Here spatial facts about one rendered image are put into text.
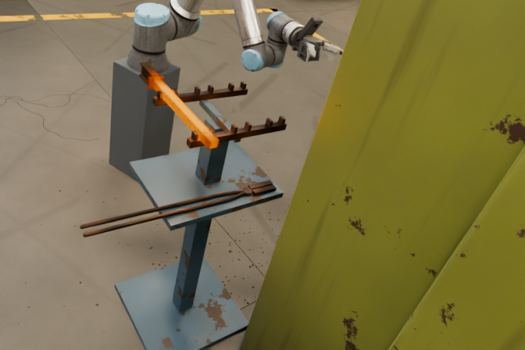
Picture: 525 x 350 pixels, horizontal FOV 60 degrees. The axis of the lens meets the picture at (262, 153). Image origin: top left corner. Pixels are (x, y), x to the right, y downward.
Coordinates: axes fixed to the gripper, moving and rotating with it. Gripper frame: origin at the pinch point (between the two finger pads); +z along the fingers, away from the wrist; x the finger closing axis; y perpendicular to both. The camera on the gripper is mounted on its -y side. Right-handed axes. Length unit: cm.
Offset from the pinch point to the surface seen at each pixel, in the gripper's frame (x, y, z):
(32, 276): 101, 100, -20
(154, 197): 73, 32, 19
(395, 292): 48, 12, 83
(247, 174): 41, 32, 19
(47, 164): 80, 100, -88
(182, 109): 67, 5, 16
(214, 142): 65, 6, 32
